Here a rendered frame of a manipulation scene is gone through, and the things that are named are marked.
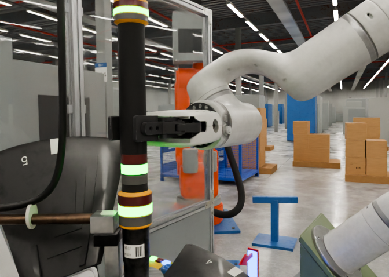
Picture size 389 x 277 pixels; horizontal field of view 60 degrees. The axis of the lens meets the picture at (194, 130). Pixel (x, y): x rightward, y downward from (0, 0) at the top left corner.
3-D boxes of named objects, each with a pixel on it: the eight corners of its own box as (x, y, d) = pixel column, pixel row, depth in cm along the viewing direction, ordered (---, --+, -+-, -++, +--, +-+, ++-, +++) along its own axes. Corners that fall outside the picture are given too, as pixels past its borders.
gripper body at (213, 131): (230, 148, 54) (189, 155, 45) (179, 145, 60) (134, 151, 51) (230, 101, 54) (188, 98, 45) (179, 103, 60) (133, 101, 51)
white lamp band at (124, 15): (109, 18, 41) (109, 12, 41) (117, 28, 45) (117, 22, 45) (146, 18, 41) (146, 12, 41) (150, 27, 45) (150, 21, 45)
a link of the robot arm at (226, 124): (234, 150, 56) (224, 152, 54) (190, 147, 61) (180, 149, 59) (234, 99, 56) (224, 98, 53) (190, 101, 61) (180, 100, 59)
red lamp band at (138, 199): (114, 207, 42) (114, 197, 42) (121, 197, 46) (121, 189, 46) (149, 206, 42) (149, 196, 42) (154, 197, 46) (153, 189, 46)
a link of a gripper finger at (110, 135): (147, 138, 49) (112, 141, 43) (132, 137, 50) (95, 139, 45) (147, 115, 48) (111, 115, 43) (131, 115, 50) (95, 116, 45)
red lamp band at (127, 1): (109, 4, 41) (109, -1, 41) (117, 15, 45) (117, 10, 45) (145, 4, 41) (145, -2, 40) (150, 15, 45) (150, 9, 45)
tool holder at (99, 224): (86, 301, 41) (84, 222, 41) (102, 274, 48) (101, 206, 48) (160, 301, 41) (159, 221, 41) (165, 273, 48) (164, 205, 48)
